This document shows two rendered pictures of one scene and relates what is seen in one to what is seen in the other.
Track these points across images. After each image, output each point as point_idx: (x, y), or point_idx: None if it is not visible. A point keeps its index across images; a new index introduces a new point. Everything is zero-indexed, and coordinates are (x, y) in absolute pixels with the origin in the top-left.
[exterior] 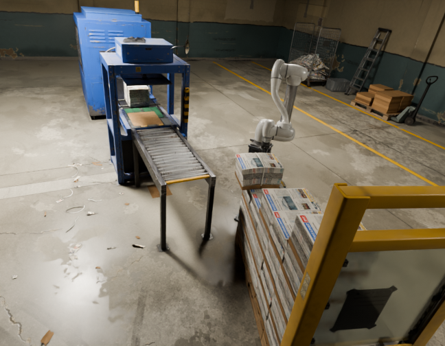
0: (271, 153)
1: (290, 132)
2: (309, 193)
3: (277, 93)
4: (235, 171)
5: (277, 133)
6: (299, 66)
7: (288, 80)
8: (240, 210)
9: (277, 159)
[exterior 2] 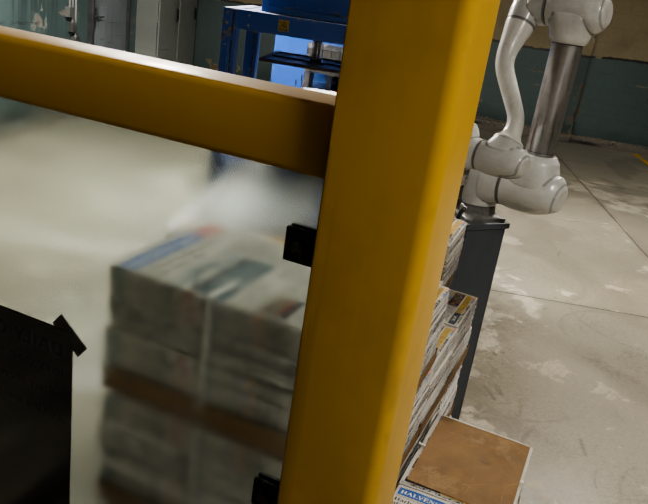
0: (459, 220)
1: (511, 158)
2: (441, 293)
3: (511, 57)
4: None
5: (475, 158)
6: None
7: (549, 28)
8: None
9: (457, 230)
